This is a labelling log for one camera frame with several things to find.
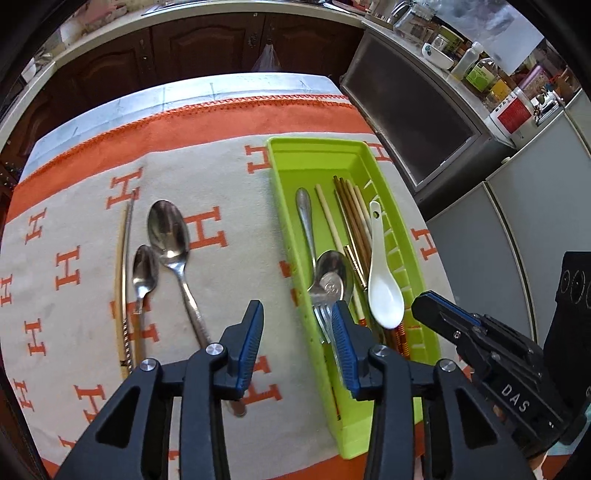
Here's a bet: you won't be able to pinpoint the hanging clear plastic bag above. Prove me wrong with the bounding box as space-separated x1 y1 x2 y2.
252 44 282 73

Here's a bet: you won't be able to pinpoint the grey metal cabinet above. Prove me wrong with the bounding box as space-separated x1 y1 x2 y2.
425 90 591 333

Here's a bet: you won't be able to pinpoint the small wooden-handled steel spoon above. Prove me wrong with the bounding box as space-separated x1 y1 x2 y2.
130 244 160 365

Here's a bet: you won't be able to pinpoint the white ceramic spoon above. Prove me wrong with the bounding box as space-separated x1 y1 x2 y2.
366 200 406 329

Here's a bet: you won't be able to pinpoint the light blue tablecloth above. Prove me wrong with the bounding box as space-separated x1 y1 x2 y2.
28 74 343 162

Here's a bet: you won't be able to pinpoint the white ceramic bowl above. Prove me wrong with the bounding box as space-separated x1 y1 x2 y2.
421 41 455 70

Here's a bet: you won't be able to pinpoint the white kitchen countertop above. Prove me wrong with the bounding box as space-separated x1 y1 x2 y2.
0 0 370 153

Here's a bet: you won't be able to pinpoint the silver twisted metal chopstick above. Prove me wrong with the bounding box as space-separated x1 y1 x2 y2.
121 198 138 374

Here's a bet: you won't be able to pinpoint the steel fork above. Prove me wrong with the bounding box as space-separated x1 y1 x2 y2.
295 187 338 344

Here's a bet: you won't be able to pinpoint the clear plastic bottle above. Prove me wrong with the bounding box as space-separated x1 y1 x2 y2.
450 41 483 79

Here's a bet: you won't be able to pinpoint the green plastic utensil tray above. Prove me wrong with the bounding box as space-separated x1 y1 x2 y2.
267 136 441 460

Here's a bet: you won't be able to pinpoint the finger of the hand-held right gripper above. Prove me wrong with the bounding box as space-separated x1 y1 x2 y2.
426 290 484 327
411 294 484 350

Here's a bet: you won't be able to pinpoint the dark wooden kitchen cabinets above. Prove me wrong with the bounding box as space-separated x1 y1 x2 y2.
9 14 365 185

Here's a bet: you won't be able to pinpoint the yellow jar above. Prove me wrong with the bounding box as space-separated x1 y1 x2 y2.
485 78 511 107

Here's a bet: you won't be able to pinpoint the red-labelled white container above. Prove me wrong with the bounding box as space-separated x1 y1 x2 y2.
496 88 539 139

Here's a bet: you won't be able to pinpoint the green-labelled bottle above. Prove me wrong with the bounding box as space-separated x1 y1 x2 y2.
464 55 497 90

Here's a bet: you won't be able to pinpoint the round steel spoon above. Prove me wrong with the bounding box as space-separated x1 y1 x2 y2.
308 250 355 324

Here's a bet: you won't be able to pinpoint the brown wooden chopstick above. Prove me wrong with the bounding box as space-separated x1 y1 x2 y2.
332 176 372 259

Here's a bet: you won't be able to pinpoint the clear glass jar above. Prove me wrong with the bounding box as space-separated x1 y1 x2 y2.
394 2 437 44

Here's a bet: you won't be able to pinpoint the orange and beige printed blanket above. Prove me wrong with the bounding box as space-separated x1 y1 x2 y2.
0 95 462 480

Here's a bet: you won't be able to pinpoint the stainless steel glass-door cabinet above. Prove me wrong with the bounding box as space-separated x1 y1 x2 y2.
339 32 515 197

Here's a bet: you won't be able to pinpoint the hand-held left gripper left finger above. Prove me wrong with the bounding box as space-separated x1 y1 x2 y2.
55 300 265 480

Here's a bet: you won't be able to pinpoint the large steel spoon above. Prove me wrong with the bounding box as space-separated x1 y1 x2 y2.
147 199 247 418

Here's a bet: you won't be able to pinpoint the light wooden chopstick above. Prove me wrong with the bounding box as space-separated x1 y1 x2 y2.
315 185 368 326

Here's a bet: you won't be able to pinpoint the pale golden chopstick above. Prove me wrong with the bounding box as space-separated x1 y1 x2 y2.
113 208 132 367

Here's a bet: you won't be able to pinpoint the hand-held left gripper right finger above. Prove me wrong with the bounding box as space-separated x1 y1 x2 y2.
331 301 532 480

